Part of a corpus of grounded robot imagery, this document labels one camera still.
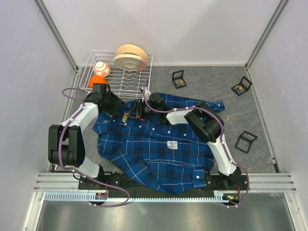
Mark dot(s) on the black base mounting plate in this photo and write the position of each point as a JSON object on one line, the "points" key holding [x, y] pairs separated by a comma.
{"points": [[115, 181]]}

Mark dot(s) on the white orange patterned bowl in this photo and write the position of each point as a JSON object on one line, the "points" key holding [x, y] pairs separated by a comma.
{"points": [[102, 69]]}

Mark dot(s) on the black display box centre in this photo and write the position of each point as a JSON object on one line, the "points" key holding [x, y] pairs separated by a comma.
{"points": [[177, 75]]}

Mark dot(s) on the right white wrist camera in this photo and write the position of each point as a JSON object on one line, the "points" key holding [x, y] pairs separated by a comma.
{"points": [[146, 94]]}

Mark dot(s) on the white shirt label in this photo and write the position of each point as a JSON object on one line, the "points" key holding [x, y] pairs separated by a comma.
{"points": [[172, 145]]}

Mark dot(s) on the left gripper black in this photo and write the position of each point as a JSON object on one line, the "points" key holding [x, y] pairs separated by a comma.
{"points": [[116, 103]]}

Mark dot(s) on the round orange picture brooch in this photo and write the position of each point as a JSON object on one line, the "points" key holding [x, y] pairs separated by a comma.
{"points": [[179, 82]]}

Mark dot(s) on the black display box far right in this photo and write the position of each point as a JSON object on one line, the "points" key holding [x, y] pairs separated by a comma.
{"points": [[246, 85]]}

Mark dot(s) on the grey slotted cable duct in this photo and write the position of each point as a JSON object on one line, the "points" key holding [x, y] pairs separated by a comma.
{"points": [[216, 197]]}

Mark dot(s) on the beige plate rear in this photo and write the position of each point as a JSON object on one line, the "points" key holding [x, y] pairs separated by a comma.
{"points": [[131, 49]]}

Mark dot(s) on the blue plaid shirt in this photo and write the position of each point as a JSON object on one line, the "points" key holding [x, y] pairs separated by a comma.
{"points": [[140, 150]]}

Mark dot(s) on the black display box near right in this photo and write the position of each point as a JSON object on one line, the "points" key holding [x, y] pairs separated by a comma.
{"points": [[245, 141]]}

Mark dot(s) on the colourful flower plush brooch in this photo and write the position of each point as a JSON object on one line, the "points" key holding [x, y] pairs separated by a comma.
{"points": [[125, 118]]}

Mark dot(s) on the beige plate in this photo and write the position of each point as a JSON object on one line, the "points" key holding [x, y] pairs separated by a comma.
{"points": [[130, 62], [131, 49]]}

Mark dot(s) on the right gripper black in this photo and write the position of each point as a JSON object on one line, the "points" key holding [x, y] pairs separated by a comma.
{"points": [[137, 110]]}

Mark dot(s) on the black display box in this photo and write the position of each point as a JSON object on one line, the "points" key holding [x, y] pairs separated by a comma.
{"points": [[245, 141], [246, 85], [177, 75]]}

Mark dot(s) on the beige plate front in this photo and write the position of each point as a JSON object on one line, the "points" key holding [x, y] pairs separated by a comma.
{"points": [[130, 62]]}

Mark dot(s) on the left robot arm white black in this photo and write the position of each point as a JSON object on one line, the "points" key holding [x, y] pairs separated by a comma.
{"points": [[65, 141]]}

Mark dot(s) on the white wire dish rack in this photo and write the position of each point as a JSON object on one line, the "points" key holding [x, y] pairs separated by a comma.
{"points": [[123, 83]]}

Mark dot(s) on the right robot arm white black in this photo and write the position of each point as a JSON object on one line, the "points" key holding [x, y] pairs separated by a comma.
{"points": [[206, 124]]}

